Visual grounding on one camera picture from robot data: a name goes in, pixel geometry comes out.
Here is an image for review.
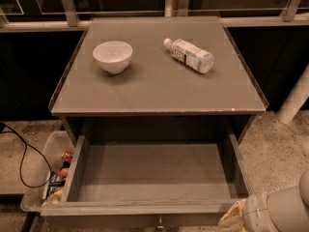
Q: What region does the grey top drawer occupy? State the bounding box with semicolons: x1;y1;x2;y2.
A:
41;116;253;228

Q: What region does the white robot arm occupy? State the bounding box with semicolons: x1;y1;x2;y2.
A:
218;169;309;232

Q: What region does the metal drawer knob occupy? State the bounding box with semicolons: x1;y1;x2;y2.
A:
155;218;165;231

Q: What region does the white pipe leg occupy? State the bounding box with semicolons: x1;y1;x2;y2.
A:
277;64;309;124

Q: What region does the grey wooden cabinet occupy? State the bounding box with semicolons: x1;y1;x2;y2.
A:
49;16;267;139

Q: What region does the clear plastic water bottle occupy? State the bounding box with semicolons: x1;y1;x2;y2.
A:
163;39;214;73

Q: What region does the red round item in bin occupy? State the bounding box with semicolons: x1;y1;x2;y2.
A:
59;168;69;178

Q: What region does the orange can in bin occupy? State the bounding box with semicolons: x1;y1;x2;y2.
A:
62;151;73;163

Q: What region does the dark snack packet in bin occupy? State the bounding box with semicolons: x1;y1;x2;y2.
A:
48;175;66;188

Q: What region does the clear plastic storage bin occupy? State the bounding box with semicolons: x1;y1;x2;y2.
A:
20;130;74;213

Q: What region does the white ceramic bowl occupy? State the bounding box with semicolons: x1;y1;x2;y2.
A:
93;41;133;74

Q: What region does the metal window frame rail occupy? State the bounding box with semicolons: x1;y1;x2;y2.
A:
0;0;309;30

